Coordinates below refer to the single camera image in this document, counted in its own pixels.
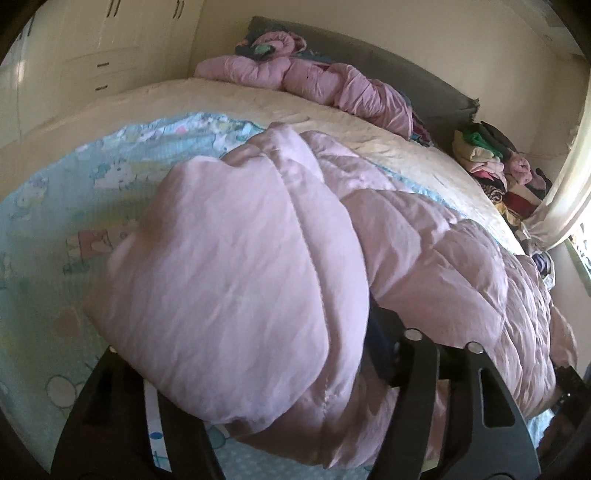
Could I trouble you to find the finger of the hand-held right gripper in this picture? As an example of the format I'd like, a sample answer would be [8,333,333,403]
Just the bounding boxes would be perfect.
[551,364,583,416]

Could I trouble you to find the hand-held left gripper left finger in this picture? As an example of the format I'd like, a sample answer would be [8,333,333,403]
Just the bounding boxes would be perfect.
[51,346,218,480]

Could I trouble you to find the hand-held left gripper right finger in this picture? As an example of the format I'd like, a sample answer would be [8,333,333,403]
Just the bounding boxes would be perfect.
[369,295,541,480]

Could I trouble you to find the pink quilted jacket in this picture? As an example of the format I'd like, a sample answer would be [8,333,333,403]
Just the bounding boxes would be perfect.
[83,121,578,467]

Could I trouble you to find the white bag of clothes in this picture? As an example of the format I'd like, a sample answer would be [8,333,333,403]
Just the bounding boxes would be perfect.
[531,251,555,287]

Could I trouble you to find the pile of folded clothes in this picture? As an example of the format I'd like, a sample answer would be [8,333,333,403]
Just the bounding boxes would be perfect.
[451,121,555,227]

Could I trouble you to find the window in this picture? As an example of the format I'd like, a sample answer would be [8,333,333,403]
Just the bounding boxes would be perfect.
[570,222,591,296]

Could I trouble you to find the cream curtain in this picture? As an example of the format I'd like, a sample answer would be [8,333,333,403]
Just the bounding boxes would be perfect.
[526,88,591,252]

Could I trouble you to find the dark striped cloth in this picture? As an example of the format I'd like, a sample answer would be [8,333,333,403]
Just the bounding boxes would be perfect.
[409,111,437,148]

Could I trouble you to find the blue cartoon printed blanket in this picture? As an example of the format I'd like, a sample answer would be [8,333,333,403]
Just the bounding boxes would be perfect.
[0,112,555,480]

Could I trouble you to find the crumpled pink quilted garment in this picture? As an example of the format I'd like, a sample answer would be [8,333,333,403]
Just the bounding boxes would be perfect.
[194,54,414,139]

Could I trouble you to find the grey headboard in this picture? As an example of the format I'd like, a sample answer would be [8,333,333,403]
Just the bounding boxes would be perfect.
[245,16,481,153]

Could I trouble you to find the bed with beige sheet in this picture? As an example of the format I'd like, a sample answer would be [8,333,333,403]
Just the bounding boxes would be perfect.
[0,76,527,480]

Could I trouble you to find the pink fleece cloth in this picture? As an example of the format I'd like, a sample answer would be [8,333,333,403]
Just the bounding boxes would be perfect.
[235,31,309,58]

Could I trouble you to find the cream wardrobe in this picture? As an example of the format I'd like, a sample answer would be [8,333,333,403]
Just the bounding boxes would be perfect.
[0,0,204,148]

